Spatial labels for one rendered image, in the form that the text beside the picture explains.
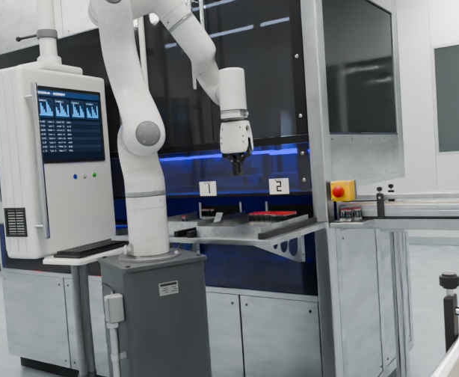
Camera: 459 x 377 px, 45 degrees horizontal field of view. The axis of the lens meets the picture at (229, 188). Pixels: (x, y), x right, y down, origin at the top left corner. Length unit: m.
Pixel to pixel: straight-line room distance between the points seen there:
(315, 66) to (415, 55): 4.73
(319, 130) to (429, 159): 4.67
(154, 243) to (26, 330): 1.87
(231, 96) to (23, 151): 0.91
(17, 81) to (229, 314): 1.25
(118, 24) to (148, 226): 0.58
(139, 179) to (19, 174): 0.78
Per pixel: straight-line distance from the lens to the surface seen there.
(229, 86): 1.72
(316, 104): 2.05
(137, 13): 1.74
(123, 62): 1.63
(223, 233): 1.83
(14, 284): 3.39
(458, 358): 0.48
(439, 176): 6.63
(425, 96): 6.67
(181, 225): 2.08
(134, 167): 1.67
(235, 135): 1.72
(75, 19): 2.89
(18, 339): 3.47
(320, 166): 2.04
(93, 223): 2.50
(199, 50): 1.71
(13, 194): 2.31
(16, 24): 3.25
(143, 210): 1.61
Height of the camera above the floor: 1.14
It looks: 3 degrees down
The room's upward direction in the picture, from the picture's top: 4 degrees counter-clockwise
